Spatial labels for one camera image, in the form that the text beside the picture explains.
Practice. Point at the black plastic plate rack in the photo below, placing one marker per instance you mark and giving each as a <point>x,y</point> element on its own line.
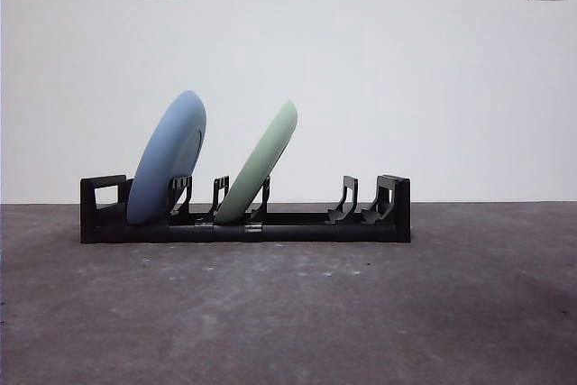
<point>315,231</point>

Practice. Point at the blue round plate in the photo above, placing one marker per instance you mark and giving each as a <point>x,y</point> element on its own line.
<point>162,168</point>

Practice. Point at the green round plate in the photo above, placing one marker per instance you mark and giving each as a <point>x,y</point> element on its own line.
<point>257,164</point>

